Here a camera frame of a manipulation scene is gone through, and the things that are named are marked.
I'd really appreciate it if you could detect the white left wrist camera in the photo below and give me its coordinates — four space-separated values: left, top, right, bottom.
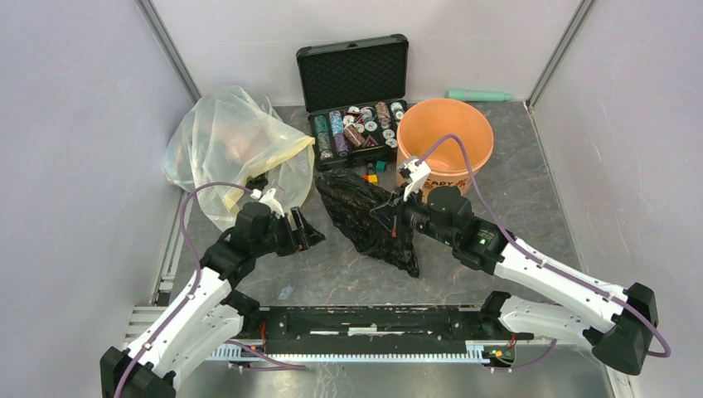
250 188 285 218

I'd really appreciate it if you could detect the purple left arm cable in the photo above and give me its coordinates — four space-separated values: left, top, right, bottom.
112 182 259 398

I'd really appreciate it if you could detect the aluminium frame rail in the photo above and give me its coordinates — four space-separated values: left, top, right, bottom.
135 0 201 104

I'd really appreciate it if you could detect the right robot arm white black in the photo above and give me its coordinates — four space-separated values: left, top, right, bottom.
370 187 658 376

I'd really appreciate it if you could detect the black plastic trash bag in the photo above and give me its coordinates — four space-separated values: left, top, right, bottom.
314 169 420 278

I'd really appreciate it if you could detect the orange plastic trash bin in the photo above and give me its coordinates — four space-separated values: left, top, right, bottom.
395 99 494 201

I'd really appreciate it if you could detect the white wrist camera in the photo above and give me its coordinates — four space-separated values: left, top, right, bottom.
398 156 431 201
250 188 285 218

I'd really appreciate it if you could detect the translucent yellow plastic bag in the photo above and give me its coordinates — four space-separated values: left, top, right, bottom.
163 85 314 231

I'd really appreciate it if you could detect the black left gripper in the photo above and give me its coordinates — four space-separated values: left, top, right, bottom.
252 206 325 257

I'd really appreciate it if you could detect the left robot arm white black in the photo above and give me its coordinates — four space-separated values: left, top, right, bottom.
99 202 325 397

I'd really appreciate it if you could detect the black poker chip case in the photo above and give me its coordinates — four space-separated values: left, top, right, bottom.
296 34 410 171

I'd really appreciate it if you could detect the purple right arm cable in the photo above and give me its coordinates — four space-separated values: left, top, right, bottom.
418 133 672 359

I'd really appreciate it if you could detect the mint green cylinder tool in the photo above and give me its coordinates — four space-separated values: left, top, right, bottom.
445 89 514 102

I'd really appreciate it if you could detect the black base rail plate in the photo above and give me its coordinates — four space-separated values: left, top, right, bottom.
237 305 513 355

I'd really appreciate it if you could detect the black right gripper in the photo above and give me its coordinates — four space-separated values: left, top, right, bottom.
371 181 457 247

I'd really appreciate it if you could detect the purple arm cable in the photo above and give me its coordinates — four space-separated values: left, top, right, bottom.
112 182 259 398
418 133 672 359

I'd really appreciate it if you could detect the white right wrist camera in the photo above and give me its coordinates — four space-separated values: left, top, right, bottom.
398 156 431 201

